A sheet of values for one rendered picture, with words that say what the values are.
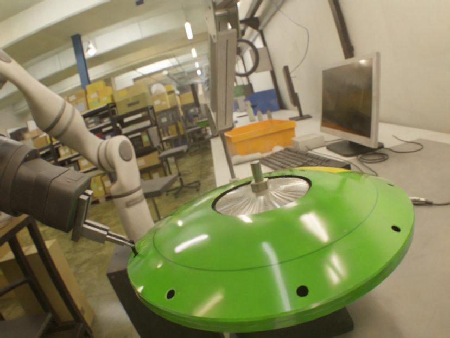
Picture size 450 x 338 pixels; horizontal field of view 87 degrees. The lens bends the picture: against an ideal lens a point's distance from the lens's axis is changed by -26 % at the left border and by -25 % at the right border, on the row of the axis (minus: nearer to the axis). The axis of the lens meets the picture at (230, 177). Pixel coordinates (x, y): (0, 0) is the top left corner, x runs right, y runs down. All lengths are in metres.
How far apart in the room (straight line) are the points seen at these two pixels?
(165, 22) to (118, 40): 1.47
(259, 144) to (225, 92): 0.65
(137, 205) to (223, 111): 0.34
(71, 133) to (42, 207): 0.47
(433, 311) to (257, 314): 0.26
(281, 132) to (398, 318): 1.16
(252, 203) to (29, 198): 0.22
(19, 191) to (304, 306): 0.26
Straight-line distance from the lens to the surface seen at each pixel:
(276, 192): 0.30
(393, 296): 0.41
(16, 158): 0.30
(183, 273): 0.24
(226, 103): 0.79
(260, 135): 1.37
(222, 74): 0.72
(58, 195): 0.28
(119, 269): 0.84
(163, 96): 8.02
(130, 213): 0.84
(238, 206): 0.30
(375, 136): 0.94
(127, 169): 0.82
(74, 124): 0.73
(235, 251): 0.23
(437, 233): 0.55
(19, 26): 6.73
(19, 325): 2.19
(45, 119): 0.71
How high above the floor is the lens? 1.19
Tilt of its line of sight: 14 degrees down
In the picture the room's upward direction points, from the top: 15 degrees counter-clockwise
